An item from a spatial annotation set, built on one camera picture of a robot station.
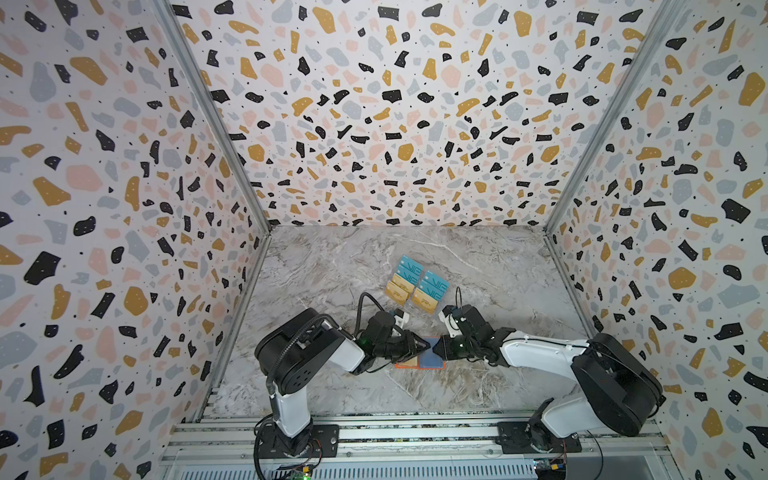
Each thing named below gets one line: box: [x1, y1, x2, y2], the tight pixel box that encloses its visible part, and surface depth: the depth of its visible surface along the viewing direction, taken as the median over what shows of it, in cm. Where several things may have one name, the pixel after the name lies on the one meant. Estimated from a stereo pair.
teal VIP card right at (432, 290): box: [418, 281, 445, 301], surface depth 96 cm
